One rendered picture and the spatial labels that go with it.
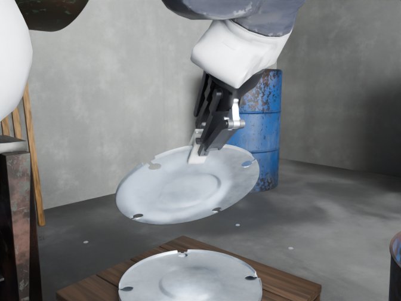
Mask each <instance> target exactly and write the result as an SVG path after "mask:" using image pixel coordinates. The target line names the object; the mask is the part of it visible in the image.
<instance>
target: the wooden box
mask: <svg viewBox="0 0 401 301"><path fill-rule="evenodd" d="M175 250H177V252H181V253H184V252H187V251H188V250H209V251H216V252H219V253H224V254H228V255H230V256H233V257H235V258H238V259H240V260H242V261H244V262H245V263H247V264H248V265H249V266H250V267H252V268H253V269H254V270H255V271H256V275H257V277H258V278H260V280H261V283H262V291H263V292H262V298H261V301H320V293H321V289H322V285H320V284H317V283H315V282H312V281H309V280H307V279H304V278H300V277H298V276H295V275H292V274H289V273H287V272H284V271H281V270H278V269H276V268H273V267H270V266H267V265H264V264H262V263H259V262H256V261H253V260H251V259H247V258H245V257H242V256H239V255H237V254H234V253H231V252H228V251H226V250H222V249H220V248H217V247H214V246H212V245H209V244H205V243H204V242H200V241H197V240H195V239H192V238H189V237H187V236H184V235H182V236H180V237H178V238H176V239H174V240H171V241H169V242H166V243H164V244H162V245H160V246H159V247H155V248H153V249H151V250H149V251H147V252H144V253H142V254H139V255H138V256H135V257H133V258H131V259H130V260H126V261H124V262H122V263H120V264H117V265H115V266H112V267H111V268H109V269H106V270H104V271H101V272H99V273H97V274H96V275H93V276H90V277H88V278H86V279H83V280H82V281H79V282H77V283H74V284H72V285H70V286H68V287H66V288H63V289H61V290H59V291H56V299H57V300H58V301H119V294H118V290H119V282H120V280H121V278H122V276H123V274H124V273H125V272H126V271H127V270H128V269H129V268H130V267H132V266H133V265H135V264H136V263H138V262H139V261H141V260H143V259H146V258H148V257H150V256H154V255H156V254H160V253H164V252H168V251H175Z"/></svg>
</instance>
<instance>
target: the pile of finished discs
mask: <svg viewBox="0 0 401 301"><path fill-rule="evenodd" d="M262 292H263V291H262V283H261V280H260V278H258V277H257V275H256V271H255V270H254V269H253V268H252V267H250V266H249V265H248V264H247V263H245V262H244V261H242V260H240V259H238V258H235V257H233V256H230V255H228V254H224V253H219V252H216V251H209V250H188V251H187V252H184V253H181V252H177V250H175V251H168V252H164V253H160V254H156V255H154V256H150V257H148V258H146V259H143V260H141V261H139V262H138V263H136V264H135V265H133V266H132V267H130V268H129V269H128V270H127V271H126V272H125V273H124V274H123V276H122V278H121V280H120V282H119V290H118V294H119V301H261V298H262Z"/></svg>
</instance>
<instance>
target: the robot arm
mask: <svg viewBox="0 0 401 301"><path fill-rule="evenodd" d="M161 1H162V2H163V3H164V5H165V6H166V7H167V9H169V10H170V11H172V12H173V13H175V14H177V15H178V16H182V17H184V18H187V19H189V20H213V21H212V23H211V24H210V26H209V28H208V29H207V30H206V32H205V33H204V34H203V36H202V37H201V39H200V40H199V41H198V43H197V44H196V45H195V46H194V48H193V50H192V55H191V58H190V59H191V61H192V63H194V64H195V65H197V66H199V67H200V68H201V69H203V76H202V81H201V84H200V89H199V93H198V97H197V101H196V105H195V109H194V113H193V114H194V116H195V117H197V119H196V122H195V126H196V128H195V130H194V133H193V135H192V138H191V140H190V143H189V146H190V145H193V147H192V150H191V153H190V155H189V158H188V160H187V163H188V164H203V163H204V162H205V160H206V157H207V156H208V154H209V152H210V151H220V150H221V149H222V148H223V146H224V145H225V144H226V143H227V142H228V141H229V140H230V138H231V137H232V136H233V135H234V133H235V132H237V130H239V129H241V128H244V127H245V120H244V119H240V117H239V108H240V107H241V106H242V103H243V98H244V96H245V94H246V93H247V92H249V91H250V90H252V89H253V88H255V87H256V86H257V84H258V83H259V81H260V79H261V77H262V75H263V73H264V71H265V69H266V68H267V67H269V66H271V65H273V64H274V63H275V62H276V60H277V58H278V56H279V54H280V52H281V51H282V48H283V46H284V45H285V43H286V41H287V39H288V38H289V36H290V34H291V32H292V29H293V27H294V23H295V19H296V16H297V12H298V10H299V9H300V7H301V6H302V5H303V4H304V3H305V2H306V0H161ZM32 54H33V50H32V44H31V40H30V35H29V29H28V27H27V25H26V22H25V20H24V18H23V16H22V14H21V12H20V10H19V8H18V6H17V4H16V2H15V0H0V122H1V121H2V120H3V119H4V118H5V117H6V116H7V115H9V114H10V113H11V112H12V111H13V110H14V109H15V108H16V107H17V105H18V104H19V102H20V100H21V98H22V97H23V93H24V89H25V87H26V83H27V79H28V76H29V72H30V68H31V65H32Z"/></svg>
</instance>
